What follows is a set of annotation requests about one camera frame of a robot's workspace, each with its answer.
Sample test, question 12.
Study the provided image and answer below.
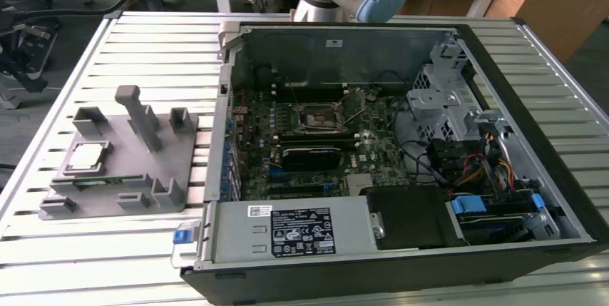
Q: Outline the silver CPU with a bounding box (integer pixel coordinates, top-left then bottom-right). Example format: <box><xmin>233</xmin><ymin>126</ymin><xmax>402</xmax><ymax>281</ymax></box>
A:
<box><xmin>68</xmin><ymin>141</ymin><xmax>112</xmax><ymax>173</ymax></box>

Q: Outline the thin wire locking lever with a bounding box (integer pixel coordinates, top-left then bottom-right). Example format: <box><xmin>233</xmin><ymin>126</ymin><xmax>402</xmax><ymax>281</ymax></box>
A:
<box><xmin>341</xmin><ymin>108</ymin><xmax>368</xmax><ymax>129</ymax></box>
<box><xmin>288</xmin><ymin>77</ymin><xmax>302</xmax><ymax>108</ymax></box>

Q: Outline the metal socket cover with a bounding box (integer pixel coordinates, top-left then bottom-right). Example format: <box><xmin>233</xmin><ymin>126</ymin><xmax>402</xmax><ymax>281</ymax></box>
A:
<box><xmin>340</xmin><ymin>86</ymin><xmax>368</xmax><ymax>111</ymax></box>

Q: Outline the CPU socket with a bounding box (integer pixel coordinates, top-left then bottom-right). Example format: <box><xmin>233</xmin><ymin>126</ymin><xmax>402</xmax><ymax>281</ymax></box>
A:
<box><xmin>294</xmin><ymin>102</ymin><xmax>346</xmax><ymax>132</ymax></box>

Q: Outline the grey stand foot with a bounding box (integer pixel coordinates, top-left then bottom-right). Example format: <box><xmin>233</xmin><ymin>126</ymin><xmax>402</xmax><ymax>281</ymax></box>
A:
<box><xmin>0</xmin><ymin>78</ymin><xmax>24</xmax><ymax>110</ymax></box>

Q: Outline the grey parts rack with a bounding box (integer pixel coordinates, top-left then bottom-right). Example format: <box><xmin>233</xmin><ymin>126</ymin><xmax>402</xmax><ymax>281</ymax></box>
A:
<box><xmin>36</xmin><ymin>83</ymin><xmax>201</xmax><ymax>222</ymax></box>

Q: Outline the green RAM stick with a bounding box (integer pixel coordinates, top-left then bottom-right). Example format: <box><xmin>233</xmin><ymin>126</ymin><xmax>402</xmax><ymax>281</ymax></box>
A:
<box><xmin>50</xmin><ymin>174</ymin><xmax>146</xmax><ymax>188</ymax></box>

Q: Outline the blue case latch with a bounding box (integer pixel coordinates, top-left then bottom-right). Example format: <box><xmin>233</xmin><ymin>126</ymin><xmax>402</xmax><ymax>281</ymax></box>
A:
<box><xmin>173</xmin><ymin>229</ymin><xmax>197</xmax><ymax>247</ymax></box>

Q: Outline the black RAM slot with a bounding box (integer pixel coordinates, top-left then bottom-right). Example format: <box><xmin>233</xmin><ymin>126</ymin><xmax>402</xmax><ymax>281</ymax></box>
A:
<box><xmin>278</xmin><ymin>133</ymin><xmax>358</xmax><ymax>138</ymax></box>
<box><xmin>273</xmin><ymin>88</ymin><xmax>348</xmax><ymax>94</ymax></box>
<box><xmin>278</xmin><ymin>136</ymin><xmax>358</xmax><ymax>142</ymax></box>
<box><xmin>278</xmin><ymin>140</ymin><xmax>358</xmax><ymax>146</ymax></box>
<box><xmin>278</xmin><ymin>143</ymin><xmax>358</xmax><ymax>149</ymax></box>
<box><xmin>273</xmin><ymin>83</ymin><xmax>348</xmax><ymax>90</ymax></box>
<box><xmin>273</xmin><ymin>93</ymin><xmax>348</xmax><ymax>98</ymax></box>

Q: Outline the silver power supply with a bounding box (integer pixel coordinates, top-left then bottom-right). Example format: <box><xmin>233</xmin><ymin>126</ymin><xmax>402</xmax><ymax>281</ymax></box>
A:
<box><xmin>198</xmin><ymin>198</ymin><xmax>384</xmax><ymax>263</ymax></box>

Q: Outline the black graphics card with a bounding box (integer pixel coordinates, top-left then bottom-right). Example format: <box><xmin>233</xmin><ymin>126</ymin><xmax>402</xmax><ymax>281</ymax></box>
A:
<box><xmin>278</xmin><ymin>146</ymin><xmax>344</xmax><ymax>173</ymax></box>

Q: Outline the green motherboard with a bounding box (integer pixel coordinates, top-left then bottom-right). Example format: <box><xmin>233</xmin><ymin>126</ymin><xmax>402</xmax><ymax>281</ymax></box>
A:
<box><xmin>226</xmin><ymin>83</ymin><xmax>410</xmax><ymax>203</ymax></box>

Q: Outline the silver finned heat sink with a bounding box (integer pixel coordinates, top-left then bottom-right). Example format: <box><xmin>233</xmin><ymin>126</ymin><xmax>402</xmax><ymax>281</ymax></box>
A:
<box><xmin>345</xmin><ymin>173</ymin><xmax>373</xmax><ymax>190</ymax></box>

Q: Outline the black open PC case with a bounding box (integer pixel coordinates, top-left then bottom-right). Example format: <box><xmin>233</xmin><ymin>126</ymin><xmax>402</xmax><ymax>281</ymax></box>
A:
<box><xmin>178</xmin><ymin>20</ymin><xmax>609</xmax><ymax>306</ymax></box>

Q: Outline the black plastic shroud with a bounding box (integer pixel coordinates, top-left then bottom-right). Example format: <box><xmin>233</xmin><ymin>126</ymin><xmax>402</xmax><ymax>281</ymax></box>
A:
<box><xmin>364</xmin><ymin>185</ymin><xmax>468</xmax><ymax>252</ymax></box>

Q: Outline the blue disk carrier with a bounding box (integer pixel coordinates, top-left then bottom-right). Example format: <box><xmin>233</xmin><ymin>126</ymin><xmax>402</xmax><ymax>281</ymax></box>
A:
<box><xmin>449</xmin><ymin>191</ymin><xmax>546</xmax><ymax>220</ymax></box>

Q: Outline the wooden cabinet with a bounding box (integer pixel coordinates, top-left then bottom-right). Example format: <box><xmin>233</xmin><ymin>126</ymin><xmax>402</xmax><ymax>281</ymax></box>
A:
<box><xmin>484</xmin><ymin>0</ymin><xmax>609</xmax><ymax>66</ymax></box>

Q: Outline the silver latch handle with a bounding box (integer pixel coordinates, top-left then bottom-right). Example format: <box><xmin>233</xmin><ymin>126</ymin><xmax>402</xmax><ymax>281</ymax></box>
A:
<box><xmin>369</xmin><ymin>212</ymin><xmax>386</xmax><ymax>240</ymax></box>

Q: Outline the coloured power wire harness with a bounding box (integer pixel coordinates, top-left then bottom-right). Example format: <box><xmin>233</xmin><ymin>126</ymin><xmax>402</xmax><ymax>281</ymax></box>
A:
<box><xmin>454</xmin><ymin>131</ymin><xmax>520</xmax><ymax>195</ymax></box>

